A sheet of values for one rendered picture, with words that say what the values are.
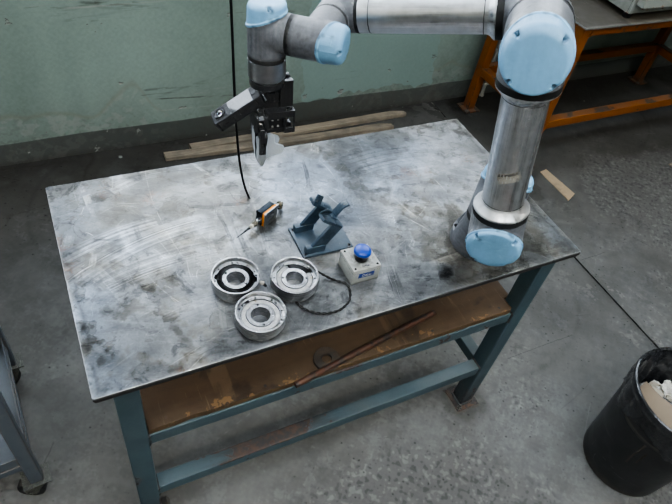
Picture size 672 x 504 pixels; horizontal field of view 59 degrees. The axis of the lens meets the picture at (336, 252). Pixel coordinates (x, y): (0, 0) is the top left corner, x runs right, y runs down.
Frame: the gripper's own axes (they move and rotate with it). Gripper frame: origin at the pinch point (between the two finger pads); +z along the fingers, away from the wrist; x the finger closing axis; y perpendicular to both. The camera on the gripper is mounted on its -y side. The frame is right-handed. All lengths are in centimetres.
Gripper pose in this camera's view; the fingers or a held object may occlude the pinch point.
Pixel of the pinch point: (258, 160)
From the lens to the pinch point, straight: 135.0
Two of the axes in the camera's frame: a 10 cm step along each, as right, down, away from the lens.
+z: -0.8, 7.1, 7.0
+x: -3.5, -6.8, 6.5
